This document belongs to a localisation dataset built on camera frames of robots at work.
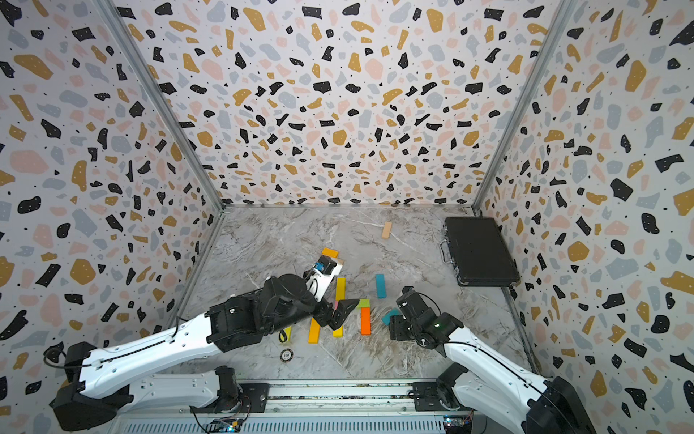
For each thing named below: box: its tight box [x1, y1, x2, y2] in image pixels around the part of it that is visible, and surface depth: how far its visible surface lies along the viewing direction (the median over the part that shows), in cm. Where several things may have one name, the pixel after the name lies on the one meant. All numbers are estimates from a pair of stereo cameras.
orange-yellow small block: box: [321, 247, 339, 259], surface depth 108 cm
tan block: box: [381, 221, 393, 240], surface depth 115 cm
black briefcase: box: [440, 217, 521, 287], surface depth 101 cm
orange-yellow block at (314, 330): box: [307, 316, 321, 345], surface depth 85 cm
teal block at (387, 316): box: [381, 308, 403, 326], surface depth 92 cm
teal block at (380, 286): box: [375, 273, 388, 300], surface depth 99 cm
